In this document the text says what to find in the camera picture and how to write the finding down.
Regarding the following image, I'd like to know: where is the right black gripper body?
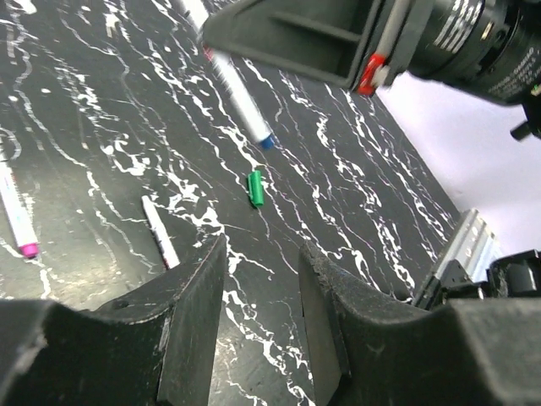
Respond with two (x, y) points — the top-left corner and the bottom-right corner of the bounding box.
(384, 1), (540, 140)

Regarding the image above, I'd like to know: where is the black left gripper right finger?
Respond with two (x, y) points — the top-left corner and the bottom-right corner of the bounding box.
(298, 242), (540, 405)

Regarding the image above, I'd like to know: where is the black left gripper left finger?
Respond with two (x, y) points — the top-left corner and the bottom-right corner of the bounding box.
(1, 236), (227, 405)

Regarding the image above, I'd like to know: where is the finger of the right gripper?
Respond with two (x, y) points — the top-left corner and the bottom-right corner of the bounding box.
(202, 0), (382, 88)

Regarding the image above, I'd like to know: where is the white pen green end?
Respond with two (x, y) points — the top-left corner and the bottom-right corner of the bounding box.
(141, 195), (180, 270)

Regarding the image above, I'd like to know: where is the green pen cap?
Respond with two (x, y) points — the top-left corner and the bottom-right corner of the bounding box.
(247, 170), (265, 208)

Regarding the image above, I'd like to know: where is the white pen magenta end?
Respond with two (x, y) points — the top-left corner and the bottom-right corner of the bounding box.
(1, 157), (39, 259)

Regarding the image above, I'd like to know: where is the aluminium rail frame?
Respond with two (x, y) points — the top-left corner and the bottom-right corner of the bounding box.
(432, 209), (503, 283)

